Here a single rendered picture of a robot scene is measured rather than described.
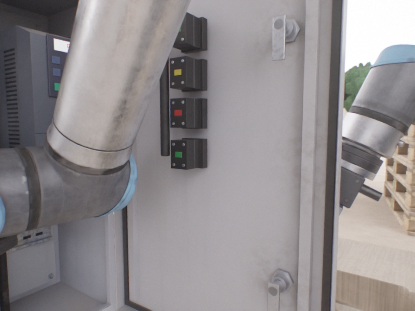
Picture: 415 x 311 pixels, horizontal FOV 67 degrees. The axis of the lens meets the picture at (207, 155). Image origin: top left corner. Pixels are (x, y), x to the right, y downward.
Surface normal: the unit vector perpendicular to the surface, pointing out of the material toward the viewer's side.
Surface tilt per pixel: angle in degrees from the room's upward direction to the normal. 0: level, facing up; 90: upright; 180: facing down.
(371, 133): 83
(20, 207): 99
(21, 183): 73
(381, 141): 94
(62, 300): 0
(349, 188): 83
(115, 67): 120
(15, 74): 90
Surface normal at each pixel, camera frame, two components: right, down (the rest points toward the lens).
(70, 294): 0.00, -1.00
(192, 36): 0.83, 0.05
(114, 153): 0.53, 0.66
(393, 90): -0.43, -0.04
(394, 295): -0.57, 0.11
